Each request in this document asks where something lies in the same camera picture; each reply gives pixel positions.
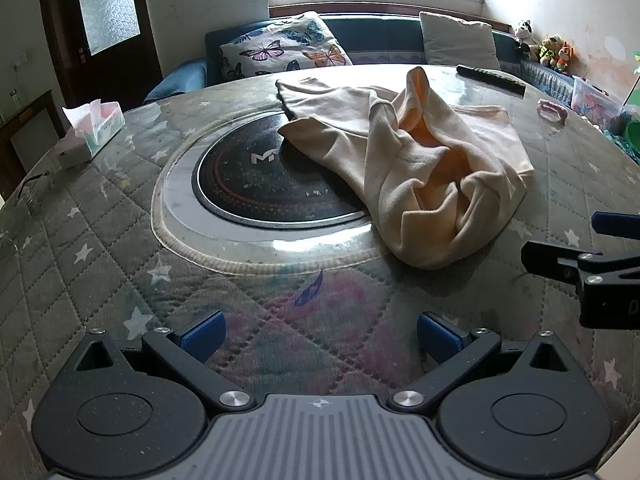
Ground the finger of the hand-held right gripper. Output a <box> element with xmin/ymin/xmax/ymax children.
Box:
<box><xmin>521</xmin><ymin>241</ymin><xmax>640</xmax><ymax>286</ymax></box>
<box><xmin>591</xmin><ymin>211</ymin><xmax>640</xmax><ymax>237</ymax></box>

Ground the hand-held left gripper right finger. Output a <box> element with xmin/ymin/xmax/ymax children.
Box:
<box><xmin>387</xmin><ymin>311</ymin><xmax>588</xmax><ymax>411</ymax></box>

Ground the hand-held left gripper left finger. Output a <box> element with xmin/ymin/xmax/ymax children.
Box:
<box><xmin>65</xmin><ymin>310</ymin><xmax>256</xmax><ymax>411</ymax></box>

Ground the cream knit garment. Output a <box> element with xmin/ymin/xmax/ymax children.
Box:
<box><xmin>276</xmin><ymin>66</ymin><xmax>535</xmax><ymax>270</ymax></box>

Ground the green plastic container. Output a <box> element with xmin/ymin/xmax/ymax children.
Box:
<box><xmin>621</xmin><ymin>110</ymin><xmax>640</xmax><ymax>157</ymax></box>

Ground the clear plastic storage box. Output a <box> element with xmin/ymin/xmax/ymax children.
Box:
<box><xmin>570</xmin><ymin>76</ymin><xmax>626</xmax><ymax>126</ymax></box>

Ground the round black induction cooktop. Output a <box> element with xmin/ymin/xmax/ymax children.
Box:
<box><xmin>191</xmin><ymin>111</ymin><xmax>373</xmax><ymax>226</ymax></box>

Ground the orange fox plush toy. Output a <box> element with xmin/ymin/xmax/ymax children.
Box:
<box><xmin>555</xmin><ymin>42</ymin><xmax>576</xmax><ymax>73</ymax></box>

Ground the bear plush toy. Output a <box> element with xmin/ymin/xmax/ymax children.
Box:
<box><xmin>537</xmin><ymin>35</ymin><xmax>563</xmax><ymax>66</ymax></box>

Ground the black remote control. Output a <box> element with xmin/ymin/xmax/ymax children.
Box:
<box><xmin>456</xmin><ymin>64</ymin><xmax>527</xmax><ymax>97</ymax></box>

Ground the cow plush toy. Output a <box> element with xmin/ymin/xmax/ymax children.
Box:
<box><xmin>513</xmin><ymin>19</ymin><xmax>535</xmax><ymax>58</ymax></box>

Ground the tissue box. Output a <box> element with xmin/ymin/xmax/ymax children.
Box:
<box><xmin>56</xmin><ymin>100</ymin><xmax>126</xmax><ymax>168</ymax></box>

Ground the white pillow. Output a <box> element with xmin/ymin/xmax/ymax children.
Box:
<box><xmin>419</xmin><ymin>11</ymin><xmax>502</xmax><ymax>72</ymax></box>

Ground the low wooden cabinet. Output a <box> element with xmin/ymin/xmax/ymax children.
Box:
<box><xmin>0</xmin><ymin>89</ymin><xmax>66</xmax><ymax>196</ymax></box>

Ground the blue sofa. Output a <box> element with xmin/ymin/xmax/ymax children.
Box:
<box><xmin>144</xmin><ymin>14</ymin><xmax>576</xmax><ymax>106</ymax></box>

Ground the butterfly print pillow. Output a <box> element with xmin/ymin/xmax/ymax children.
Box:
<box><xmin>219</xmin><ymin>11</ymin><xmax>353</xmax><ymax>80</ymax></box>

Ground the dark wooden glass door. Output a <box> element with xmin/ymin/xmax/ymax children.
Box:
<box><xmin>37</xmin><ymin>0</ymin><xmax>163</xmax><ymax>111</ymax></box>

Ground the pink hair tie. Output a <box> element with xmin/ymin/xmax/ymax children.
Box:
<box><xmin>537</xmin><ymin>99</ymin><xmax>568</xmax><ymax>123</ymax></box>

